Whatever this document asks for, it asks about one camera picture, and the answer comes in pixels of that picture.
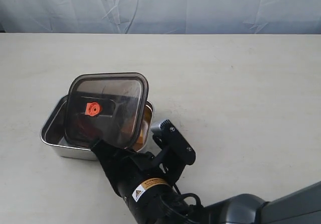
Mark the steel two-compartment lunch box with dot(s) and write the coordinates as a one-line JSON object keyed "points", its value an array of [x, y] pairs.
{"points": [[52, 133]]}

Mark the red sausage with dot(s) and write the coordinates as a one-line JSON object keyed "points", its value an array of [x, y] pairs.
{"points": [[85, 127]]}

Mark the white backdrop cloth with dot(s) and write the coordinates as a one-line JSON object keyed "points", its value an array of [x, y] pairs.
{"points": [[161, 16]]}

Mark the yellow cheese wedge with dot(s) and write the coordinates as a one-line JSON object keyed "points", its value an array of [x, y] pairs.
{"points": [[141, 131]]}

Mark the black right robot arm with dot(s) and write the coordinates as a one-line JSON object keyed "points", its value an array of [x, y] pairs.
{"points": [[302, 206]]}

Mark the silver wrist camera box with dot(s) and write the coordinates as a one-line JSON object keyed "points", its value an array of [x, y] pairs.
{"points": [[171, 136]]}

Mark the dark lid with orange seal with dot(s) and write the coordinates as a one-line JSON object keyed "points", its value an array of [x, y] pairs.
{"points": [[107, 100]]}

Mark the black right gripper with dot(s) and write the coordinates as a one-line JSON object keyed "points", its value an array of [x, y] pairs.
{"points": [[134, 175]]}

